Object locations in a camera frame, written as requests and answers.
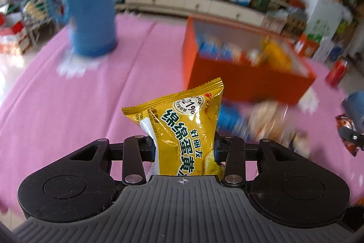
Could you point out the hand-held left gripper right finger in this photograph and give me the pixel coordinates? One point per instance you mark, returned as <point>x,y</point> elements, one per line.
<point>219,149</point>

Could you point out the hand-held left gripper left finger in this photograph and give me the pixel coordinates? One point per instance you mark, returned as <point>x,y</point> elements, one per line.
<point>149,150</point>

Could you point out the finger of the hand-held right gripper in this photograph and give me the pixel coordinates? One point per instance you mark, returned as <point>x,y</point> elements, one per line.
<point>352,136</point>

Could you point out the orange brown snack packet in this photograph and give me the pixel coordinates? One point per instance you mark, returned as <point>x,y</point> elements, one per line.
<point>345,122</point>

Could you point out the golden yellow cake packet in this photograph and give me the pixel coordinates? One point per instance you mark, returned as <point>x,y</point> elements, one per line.
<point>184,132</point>

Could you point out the orange cardboard box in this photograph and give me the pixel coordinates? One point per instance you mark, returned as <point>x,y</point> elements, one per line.
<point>244,66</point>

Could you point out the blue white snack packet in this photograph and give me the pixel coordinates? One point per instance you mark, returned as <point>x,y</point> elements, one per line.
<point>220,49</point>

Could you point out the yellow orange snack packet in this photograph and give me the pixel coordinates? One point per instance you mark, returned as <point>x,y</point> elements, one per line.
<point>277,56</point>

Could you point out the red soda can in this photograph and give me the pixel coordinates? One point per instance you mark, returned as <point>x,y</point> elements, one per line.
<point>337,72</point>

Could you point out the pink floral tablecloth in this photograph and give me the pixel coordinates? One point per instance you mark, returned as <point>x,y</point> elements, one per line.
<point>71,106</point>

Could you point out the white television stand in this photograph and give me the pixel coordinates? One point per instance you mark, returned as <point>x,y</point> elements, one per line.
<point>196,5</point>

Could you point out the blue thermos flask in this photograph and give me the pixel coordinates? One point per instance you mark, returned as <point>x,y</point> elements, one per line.
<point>85,1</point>

